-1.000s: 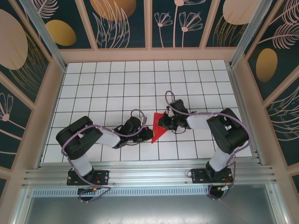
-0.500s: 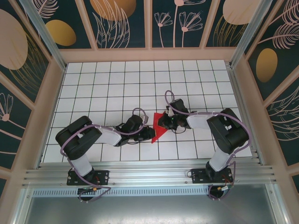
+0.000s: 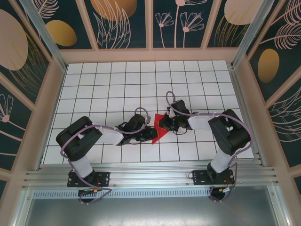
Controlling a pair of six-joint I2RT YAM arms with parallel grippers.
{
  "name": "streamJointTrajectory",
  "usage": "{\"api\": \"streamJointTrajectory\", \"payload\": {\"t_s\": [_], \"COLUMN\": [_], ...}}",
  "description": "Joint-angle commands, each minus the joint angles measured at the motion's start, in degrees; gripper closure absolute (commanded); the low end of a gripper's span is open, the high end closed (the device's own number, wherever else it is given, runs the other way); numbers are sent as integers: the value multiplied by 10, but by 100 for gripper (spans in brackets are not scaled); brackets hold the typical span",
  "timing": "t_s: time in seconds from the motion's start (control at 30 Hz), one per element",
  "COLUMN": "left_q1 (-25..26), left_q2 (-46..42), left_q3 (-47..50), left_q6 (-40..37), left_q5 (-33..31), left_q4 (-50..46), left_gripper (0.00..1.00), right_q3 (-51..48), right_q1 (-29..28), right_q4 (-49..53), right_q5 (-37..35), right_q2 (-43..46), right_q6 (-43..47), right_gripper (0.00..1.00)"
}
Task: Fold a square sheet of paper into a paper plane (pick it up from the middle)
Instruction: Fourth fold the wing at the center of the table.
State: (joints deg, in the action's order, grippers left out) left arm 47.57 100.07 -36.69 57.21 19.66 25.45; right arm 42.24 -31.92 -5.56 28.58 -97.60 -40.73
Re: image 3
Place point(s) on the red paper sheet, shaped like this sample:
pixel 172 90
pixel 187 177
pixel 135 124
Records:
pixel 158 138

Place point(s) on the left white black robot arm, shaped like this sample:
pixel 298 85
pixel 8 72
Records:
pixel 108 136

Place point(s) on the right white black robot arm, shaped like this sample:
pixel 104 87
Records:
pixel 200 122

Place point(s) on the grey metal sheet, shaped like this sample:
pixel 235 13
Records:
pixel 152 212

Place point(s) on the aluminium mounting rail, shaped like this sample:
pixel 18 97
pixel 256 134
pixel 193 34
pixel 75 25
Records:
pixel 152 175

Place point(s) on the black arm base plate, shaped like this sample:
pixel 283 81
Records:
pixel 200 177
pixel 103 177

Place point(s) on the aluminium side rail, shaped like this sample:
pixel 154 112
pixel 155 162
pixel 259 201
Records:
pixel 246 117

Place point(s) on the aluminium corner post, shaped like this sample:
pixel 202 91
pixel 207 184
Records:
pixel 254 35
pixel 47 40

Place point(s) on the aluminium frame beam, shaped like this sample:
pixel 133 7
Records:
pixel 281 207
pixel 20 212

